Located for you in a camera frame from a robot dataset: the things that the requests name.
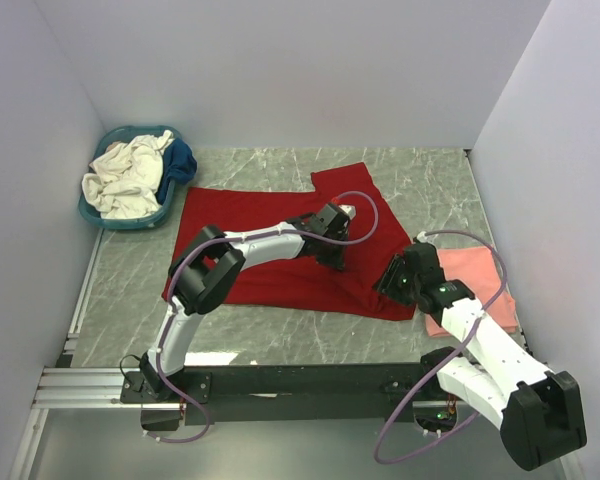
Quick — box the cream white t shirt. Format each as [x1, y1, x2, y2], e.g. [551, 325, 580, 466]
[82, 130, 175, 220]

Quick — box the aluminium rail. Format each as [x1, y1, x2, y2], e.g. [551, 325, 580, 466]
[34, 352, 423, 409]

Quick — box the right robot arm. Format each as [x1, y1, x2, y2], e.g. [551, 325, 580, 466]
[375, 243, 587, 471]

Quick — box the red t shirt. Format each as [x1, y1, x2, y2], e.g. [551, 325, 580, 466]
[164, 162, 415, 321]

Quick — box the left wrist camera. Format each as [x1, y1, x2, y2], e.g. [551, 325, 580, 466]
[331, 198, 356, 220]

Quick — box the black base beam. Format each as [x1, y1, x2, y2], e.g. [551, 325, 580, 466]
[120, 363, 428, 431]

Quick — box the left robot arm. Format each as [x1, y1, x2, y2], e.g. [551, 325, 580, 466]
[139, 202, 356, 402]

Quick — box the blue t shirt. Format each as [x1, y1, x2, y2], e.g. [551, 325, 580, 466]
[156, 138, 198, 205]

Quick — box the folded pink t shirt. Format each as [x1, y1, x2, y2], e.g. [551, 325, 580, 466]
[437, 247, 518, 333]

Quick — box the teal laundry basket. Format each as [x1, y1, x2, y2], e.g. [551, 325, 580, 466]
[78, 125, 182, 230]

